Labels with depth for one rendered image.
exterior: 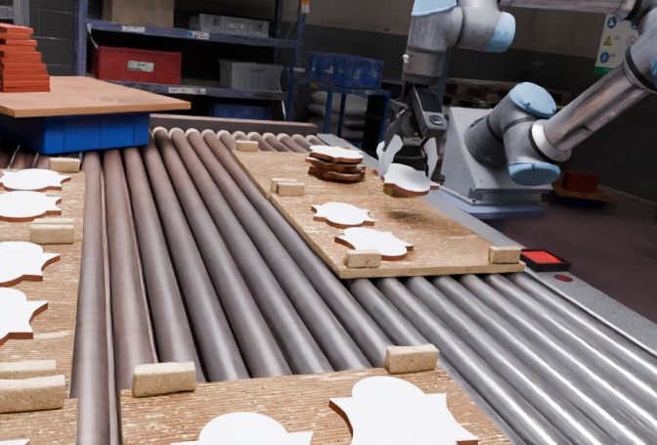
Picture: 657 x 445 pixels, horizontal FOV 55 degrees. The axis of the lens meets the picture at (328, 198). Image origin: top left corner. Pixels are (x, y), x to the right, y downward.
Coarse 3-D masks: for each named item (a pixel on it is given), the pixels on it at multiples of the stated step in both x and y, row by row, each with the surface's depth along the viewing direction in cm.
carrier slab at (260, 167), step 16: (240, 160) 161; (256, 160) 163; (272, 160) 165; (288, 160) 167; (304, 160) 169; (256, 176) 147; (272, 176) 149; (288, 176) 151; (304, 176) 152; (368, 176) 160; (272, 192) 136; (320, 192) 140; (336, 192) 142; (352, 192) 143; (368, 192) 145
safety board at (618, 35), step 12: (612, 24) 640; (624, 24) 628; (612, 36) 641; (624, 36) 628; (636, 36) 615; (600, 48) 654; (612, 48) 641; (624, 48) 628; (600, 60) 654; (612, 60) 641; (600, 72) 653
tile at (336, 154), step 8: (312, 152) 148; (320, 152) 148; (328, 152) 149; (336, 152) 151; (344, 152) 152; (352, 152) 153; (360, 152) 154; (336, 160) 145; (344, 160) 146; (352, 160) 146; (360, 160) 148
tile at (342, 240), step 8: (344, 232) 112; (352, 232) 112; (360, 232) 113; (368, 232) 113; (376, 232) 114; (336, 240) 109; (344, 240) 108; (352, 240) 108; (360, 240) 108; (368, 240) 109; (376, 240) 110; (384, 240) 110; (392, 240) 110; (352, 248) 106; (360, 248) 104; (368, 248) 105; (376, 248) 105; (384, 248) 106; (392, 248) 106; (400, 248) 107; (408, 248) 109; (384, 256) 103; (392, 256) 103; (400, 256) 104
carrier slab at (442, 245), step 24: (288, 216) 122; (312, 216) 122; (384, 216) 128; (408, 216) 130; (432, 216) 132; (312, 240) 110; (408, 240) 115; (432, 240) 117; (456, 240) 118; (480, 240) 120; (336, 264) 99; (384, 264) 102; (408, 264) 103; (432, 264) 104; (456, 264) 106; (480, 264) 107; (504, 264) 109
